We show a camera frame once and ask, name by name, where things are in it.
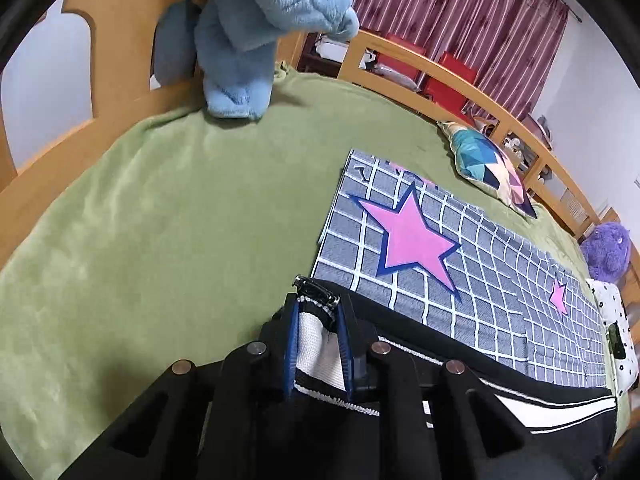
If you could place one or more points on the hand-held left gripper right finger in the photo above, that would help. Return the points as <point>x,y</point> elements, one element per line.
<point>346,350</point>

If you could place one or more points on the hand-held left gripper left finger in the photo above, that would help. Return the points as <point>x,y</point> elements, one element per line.
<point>290,345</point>

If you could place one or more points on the black pants with white waistband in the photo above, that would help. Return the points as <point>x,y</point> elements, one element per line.
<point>450,345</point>

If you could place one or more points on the grey checked star blanket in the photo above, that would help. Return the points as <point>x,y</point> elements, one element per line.
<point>415,240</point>

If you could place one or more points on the green fleece blanket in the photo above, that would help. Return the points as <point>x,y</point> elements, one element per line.
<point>175,210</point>

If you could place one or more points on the colourful triangle-pattern pillow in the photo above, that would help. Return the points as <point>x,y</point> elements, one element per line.
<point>485,160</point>

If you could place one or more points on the white dotted pillow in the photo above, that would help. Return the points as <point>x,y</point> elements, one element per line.
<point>607,305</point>

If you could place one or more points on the dark flat device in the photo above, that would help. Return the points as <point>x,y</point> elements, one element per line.
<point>616,342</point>

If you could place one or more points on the purple plush toy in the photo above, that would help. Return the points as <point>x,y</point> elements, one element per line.
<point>605,250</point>

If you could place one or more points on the light blue fleece garment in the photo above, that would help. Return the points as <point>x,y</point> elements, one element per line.
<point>260,0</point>

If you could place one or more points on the maroon striped curtain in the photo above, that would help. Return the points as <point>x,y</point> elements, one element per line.
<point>450,0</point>

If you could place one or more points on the wooden bed frame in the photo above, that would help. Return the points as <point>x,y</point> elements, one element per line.
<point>50,170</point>

